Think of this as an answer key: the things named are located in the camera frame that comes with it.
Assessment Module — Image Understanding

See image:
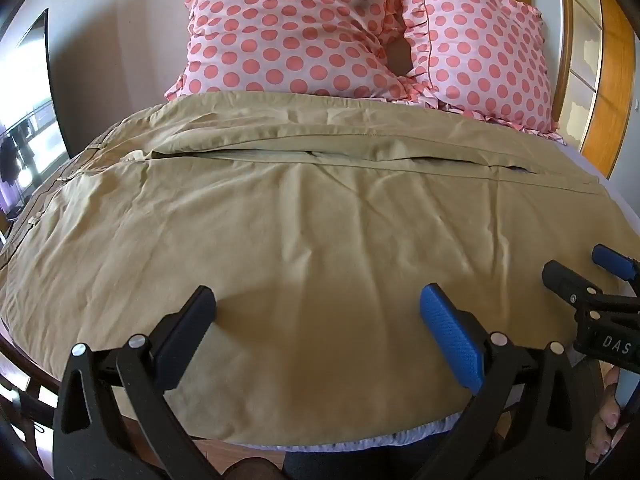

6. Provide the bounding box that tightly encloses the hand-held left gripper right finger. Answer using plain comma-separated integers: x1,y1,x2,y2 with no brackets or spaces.
415,283,601,480

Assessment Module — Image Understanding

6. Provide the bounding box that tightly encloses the wooden wardrobe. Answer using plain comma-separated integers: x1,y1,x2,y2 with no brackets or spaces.
560,0,637,181

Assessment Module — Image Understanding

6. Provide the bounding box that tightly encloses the dark framed window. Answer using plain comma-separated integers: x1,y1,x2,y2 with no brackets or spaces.
0,8,72,221

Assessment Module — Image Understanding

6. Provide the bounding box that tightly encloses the pink polka dot pillow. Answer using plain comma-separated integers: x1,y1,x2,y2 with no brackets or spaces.
164,0,416,106
390,0,563,137

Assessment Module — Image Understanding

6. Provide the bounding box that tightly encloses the dark wooden bed frame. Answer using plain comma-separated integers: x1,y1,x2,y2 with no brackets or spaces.
0,327,68,466

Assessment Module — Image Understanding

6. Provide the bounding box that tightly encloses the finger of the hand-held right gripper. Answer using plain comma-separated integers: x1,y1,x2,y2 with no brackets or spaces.
542,259,640,314
591,243,640,282

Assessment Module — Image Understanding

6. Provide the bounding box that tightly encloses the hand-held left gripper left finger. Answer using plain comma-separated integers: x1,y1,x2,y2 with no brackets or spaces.
52,286,221,480

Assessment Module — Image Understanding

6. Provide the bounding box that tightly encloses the tan bed cover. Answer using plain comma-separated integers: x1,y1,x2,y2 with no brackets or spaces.
0,92,640,448

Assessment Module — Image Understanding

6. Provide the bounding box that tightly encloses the dark hanging clothing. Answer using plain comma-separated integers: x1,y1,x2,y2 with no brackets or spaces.
0,127,26,186

